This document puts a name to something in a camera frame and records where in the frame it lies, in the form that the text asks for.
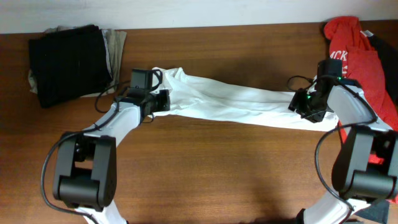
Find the dark grey garment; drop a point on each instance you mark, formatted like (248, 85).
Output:
(388, 62)

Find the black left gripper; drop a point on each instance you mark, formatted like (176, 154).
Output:
(165, 103)

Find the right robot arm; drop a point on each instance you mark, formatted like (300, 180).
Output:
(365, 170)

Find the folded black garment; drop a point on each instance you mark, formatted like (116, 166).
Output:
(69, 64)

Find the red t-shirt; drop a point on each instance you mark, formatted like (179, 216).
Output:
(349, 44)

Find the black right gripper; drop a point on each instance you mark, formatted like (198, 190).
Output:
(295, 102)

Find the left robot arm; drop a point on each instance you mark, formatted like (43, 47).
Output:
(85, 177)

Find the white t-shirt with robot print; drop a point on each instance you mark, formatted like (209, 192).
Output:
(204, 98)

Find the folded beige garment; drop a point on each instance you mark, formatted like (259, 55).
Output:
(114, 42)

